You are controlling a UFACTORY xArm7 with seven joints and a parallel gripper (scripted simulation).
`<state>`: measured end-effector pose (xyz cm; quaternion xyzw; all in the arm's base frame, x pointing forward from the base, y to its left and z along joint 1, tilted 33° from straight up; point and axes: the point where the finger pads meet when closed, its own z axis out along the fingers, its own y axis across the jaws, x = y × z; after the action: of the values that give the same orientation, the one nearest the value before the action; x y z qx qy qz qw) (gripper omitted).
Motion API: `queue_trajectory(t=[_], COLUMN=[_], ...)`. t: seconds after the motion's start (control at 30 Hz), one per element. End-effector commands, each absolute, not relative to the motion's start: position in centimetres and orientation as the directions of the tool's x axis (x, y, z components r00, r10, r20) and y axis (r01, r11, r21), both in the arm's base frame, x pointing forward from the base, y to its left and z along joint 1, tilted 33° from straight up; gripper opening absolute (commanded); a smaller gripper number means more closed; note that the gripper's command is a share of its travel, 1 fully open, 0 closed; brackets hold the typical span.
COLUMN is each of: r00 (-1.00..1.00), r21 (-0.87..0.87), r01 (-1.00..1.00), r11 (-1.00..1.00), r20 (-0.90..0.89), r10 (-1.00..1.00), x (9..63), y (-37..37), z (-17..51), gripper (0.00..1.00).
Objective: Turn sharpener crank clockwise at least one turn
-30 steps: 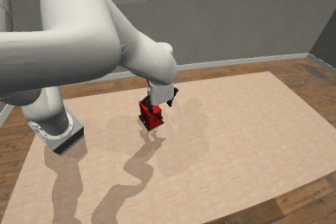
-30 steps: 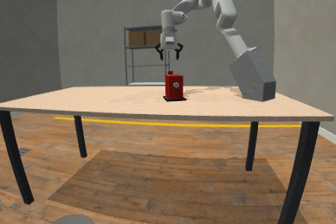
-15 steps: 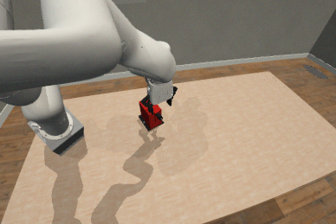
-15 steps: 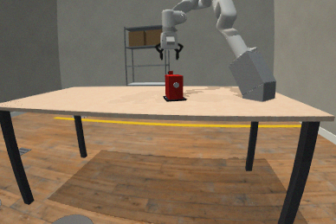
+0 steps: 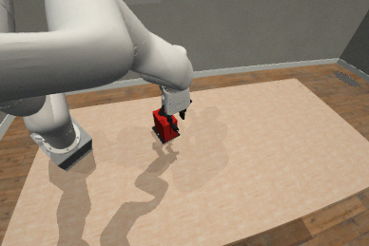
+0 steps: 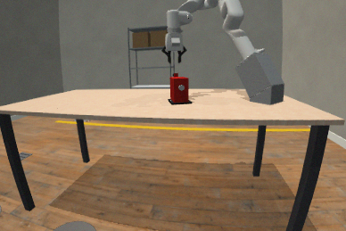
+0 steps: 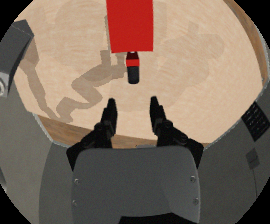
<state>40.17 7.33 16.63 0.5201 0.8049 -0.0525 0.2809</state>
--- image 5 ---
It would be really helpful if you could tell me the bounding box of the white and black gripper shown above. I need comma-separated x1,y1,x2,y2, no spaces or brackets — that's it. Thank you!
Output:
158,88,192,125

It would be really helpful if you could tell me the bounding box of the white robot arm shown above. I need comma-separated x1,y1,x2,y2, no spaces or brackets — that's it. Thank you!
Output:
0,0,193,154

